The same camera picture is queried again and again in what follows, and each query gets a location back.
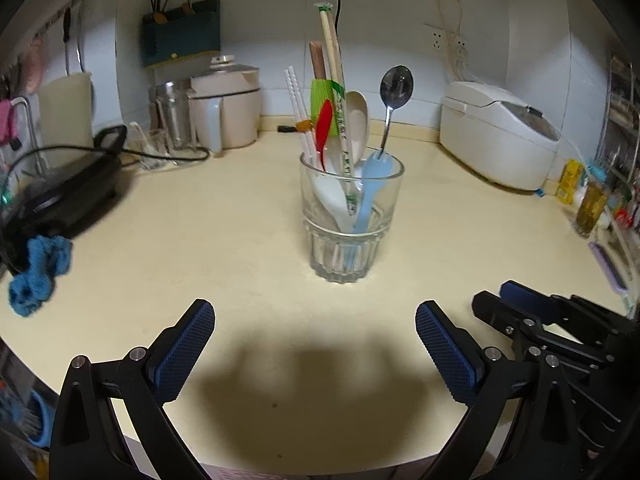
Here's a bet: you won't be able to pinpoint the blue plastic basket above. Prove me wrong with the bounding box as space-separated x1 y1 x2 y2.
0 390 51 446

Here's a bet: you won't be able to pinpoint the black handled hanging utensil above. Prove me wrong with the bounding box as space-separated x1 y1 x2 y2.
62 7 73 73

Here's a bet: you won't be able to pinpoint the blue plastic spoon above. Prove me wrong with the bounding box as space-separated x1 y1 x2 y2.
344 152 394 272

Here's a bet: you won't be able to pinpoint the clear glass mug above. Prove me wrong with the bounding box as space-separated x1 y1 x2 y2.
131 121 172 171

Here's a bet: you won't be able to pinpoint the white wall outlet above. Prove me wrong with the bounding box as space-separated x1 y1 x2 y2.
425 25 468 58

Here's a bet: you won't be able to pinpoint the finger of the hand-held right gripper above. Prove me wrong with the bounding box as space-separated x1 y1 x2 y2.
500 281 637 342
472 291 617 367

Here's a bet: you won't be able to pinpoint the metal kitchen rack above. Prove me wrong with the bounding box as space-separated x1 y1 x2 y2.
597 55 640 231

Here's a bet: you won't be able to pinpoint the glass bottle of tea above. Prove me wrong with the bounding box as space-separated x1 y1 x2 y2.
574 180 608 238

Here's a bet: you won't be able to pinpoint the pink cloth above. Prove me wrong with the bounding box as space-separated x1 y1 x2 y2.
0 100 18 143

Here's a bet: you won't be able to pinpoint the red plastic spoon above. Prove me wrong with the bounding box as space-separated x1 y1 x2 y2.
315 99 333 152

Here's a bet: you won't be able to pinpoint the beige electric kettle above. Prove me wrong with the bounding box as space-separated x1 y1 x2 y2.
189 56 262 157

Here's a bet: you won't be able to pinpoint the black electric griddle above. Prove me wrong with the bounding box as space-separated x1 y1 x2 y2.
0 125 128 271

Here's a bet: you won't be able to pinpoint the pink hanging utensil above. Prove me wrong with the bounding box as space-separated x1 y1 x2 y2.
22 37 46 93

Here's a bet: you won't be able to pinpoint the white cutting board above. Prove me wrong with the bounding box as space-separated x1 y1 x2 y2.
37 72 96 171

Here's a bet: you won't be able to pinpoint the green wall utensil holder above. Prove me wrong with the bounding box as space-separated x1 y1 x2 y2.
141 0 222 68

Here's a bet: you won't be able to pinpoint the wooden handled metal fork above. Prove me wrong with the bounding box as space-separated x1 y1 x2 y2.
309 41 328 82

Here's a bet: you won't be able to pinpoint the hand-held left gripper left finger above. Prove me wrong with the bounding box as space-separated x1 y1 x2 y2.
49 299 217 480

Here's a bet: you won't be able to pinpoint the green silicone brush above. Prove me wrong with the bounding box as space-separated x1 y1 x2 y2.
310 78 346 127

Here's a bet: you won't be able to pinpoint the white rice cooker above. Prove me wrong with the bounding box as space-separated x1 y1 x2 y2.
439 81 562 191

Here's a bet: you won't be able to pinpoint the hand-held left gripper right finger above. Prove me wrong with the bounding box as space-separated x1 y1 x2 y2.
415 301 583 480

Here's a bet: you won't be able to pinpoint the metal ladle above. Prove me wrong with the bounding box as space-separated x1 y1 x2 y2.
75 0 88 73

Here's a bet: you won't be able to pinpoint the metal spoon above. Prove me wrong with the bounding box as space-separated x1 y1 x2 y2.
377 65 415 159

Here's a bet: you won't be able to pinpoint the blue knitted cloth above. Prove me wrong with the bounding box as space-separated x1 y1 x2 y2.
9 236 73 318

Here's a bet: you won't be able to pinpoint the white ceramic soup spoon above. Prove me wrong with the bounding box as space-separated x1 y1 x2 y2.
312 170 352 233

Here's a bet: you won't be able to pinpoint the white speckled chopstick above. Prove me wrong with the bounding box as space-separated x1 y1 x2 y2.
284 66 315 163
289 66 321 166

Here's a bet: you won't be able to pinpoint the clear glass tumbler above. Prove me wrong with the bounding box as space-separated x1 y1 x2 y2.
299 151 405 284

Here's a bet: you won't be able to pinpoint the metal faucet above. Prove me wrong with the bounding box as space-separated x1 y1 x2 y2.
10 96 46 171

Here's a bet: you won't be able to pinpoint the yellow carton box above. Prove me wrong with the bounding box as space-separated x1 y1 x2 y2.
557 159 586 205

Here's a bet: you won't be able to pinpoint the purple phone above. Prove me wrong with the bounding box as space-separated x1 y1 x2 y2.
589 241 630 295

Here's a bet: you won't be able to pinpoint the paper disposable chopsticks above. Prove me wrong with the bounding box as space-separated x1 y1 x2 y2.
314 4 362 217

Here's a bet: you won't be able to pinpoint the black griddle cable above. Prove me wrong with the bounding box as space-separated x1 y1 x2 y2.
0 145 211 211

